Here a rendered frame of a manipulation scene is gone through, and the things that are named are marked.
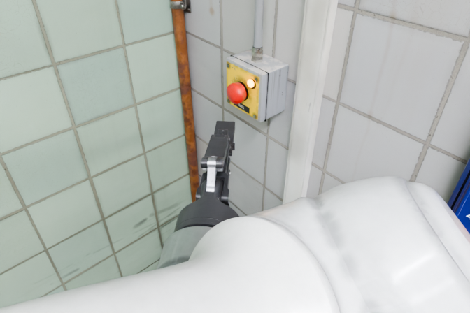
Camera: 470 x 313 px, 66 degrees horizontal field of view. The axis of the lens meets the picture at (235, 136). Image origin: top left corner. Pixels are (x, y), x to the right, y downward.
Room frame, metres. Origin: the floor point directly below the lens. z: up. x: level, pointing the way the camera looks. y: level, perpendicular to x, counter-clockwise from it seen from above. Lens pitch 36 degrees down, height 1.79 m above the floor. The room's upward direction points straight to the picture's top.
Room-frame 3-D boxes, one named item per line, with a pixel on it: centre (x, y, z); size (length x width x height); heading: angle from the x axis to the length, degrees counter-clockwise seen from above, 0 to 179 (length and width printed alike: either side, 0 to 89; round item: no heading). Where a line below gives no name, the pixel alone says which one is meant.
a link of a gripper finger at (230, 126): (0.45, 0.02, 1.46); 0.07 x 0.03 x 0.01; 176
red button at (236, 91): (0.59, -0.01, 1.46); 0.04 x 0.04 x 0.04; 41
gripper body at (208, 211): (0.29, 0.03, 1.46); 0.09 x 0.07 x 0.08; 176
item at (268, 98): (0.62, -0.04, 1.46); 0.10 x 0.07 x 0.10; 41
